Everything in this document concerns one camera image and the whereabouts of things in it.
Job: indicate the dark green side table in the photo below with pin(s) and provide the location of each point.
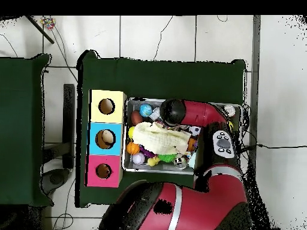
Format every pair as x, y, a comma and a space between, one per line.
21, 143

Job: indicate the dark green table cloth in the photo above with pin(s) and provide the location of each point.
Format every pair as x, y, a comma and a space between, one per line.
144, 79

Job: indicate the black and white soccer ball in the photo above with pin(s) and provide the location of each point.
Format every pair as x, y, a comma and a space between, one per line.
195, 130

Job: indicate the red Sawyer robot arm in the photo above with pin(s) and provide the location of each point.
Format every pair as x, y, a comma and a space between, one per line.
203, 206

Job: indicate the blue globe ball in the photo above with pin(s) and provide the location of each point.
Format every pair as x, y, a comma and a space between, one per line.
146, 110

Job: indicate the small colourful toy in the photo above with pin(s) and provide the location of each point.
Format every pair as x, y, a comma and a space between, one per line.
48, 22

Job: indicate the light blue waffle cloth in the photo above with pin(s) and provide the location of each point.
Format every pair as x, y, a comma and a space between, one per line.
191, 161

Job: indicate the wooden box with three holes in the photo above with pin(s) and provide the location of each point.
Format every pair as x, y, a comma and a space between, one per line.
96, 148

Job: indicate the cream waffle cloth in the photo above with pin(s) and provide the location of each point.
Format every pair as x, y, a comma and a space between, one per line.
160, 140

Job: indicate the orange toy basketball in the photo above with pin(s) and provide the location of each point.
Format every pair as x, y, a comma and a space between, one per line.
132, 148

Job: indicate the black pole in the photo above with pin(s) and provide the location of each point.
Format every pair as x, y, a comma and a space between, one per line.
39, 29

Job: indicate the green spiky toy with eyes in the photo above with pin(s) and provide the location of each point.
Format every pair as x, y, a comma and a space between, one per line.
167, 158

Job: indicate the silver drink can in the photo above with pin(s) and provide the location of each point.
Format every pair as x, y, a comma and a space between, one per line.
229, 110

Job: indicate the yellow ball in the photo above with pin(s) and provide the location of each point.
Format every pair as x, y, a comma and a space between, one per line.
131, 133

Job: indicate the brown toy football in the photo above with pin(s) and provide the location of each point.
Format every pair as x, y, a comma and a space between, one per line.
136, 118

